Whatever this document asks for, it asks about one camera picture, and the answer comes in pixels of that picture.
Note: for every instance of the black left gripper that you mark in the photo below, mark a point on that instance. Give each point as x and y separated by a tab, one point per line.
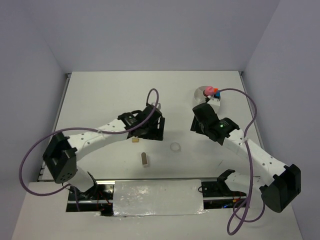
156	134

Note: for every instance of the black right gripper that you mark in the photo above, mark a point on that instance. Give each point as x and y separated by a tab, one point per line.
195	126

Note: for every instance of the clear tape roll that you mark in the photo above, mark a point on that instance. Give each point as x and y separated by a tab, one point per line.
175	147

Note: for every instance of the pink capped marker tube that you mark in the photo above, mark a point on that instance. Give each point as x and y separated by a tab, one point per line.
208	91

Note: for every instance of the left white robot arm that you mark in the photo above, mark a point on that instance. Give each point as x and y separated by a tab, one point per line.
63	152

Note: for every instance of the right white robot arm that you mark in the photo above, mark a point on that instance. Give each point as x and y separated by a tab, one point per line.
279	184

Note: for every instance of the silver foil sheet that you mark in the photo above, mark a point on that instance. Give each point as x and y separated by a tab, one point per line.
157	198

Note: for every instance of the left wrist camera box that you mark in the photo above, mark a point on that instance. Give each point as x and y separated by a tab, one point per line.
158	105

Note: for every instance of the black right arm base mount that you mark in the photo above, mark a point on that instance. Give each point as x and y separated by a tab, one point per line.
217	195

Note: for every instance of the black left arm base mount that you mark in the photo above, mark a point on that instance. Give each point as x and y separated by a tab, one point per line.
98	199

